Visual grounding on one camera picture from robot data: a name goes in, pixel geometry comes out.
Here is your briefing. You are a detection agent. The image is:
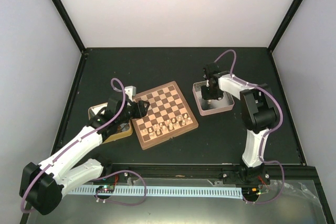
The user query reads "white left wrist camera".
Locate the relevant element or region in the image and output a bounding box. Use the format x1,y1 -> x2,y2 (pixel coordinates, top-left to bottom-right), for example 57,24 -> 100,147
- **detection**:
124,86 -> 137,100

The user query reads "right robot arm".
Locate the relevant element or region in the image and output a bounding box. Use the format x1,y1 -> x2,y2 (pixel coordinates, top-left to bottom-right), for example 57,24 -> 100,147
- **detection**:
201,62 -> 283,184

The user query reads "gold tin tray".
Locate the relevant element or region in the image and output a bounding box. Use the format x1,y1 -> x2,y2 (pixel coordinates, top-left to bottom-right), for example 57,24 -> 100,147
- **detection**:
88,102 -> 133,144

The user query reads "wooden chess board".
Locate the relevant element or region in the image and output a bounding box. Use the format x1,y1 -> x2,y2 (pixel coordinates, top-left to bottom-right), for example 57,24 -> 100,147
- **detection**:
132,81 -> 198,150

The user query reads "circuit board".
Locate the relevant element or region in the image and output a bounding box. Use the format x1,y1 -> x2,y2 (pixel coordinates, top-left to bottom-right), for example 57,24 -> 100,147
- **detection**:
96,185 -> 115,194
241,186 -> 270,196

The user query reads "right circuit board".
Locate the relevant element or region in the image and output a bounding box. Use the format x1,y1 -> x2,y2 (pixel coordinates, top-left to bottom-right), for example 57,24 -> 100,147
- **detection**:
241,186 -> 270,196

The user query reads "white slotted cable duct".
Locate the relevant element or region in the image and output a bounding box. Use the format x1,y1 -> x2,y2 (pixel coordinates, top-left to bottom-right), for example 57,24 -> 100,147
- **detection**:
70,185 -> 243,199

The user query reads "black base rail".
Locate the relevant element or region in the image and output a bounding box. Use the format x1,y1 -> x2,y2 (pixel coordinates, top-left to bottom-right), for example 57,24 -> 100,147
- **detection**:
104,165 -> 271,183

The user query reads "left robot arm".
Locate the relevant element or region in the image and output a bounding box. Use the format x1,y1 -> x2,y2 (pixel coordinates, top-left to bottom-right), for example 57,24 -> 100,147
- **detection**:
19,95 -> 150,215

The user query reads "left circuit board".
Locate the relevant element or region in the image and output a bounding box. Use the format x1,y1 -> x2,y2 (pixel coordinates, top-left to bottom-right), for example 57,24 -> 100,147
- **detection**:
96,185 -> 115,194

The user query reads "silver pink tin tray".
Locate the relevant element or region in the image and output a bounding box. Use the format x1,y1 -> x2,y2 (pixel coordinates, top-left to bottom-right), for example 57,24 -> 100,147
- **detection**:
192,81 -> 235,116

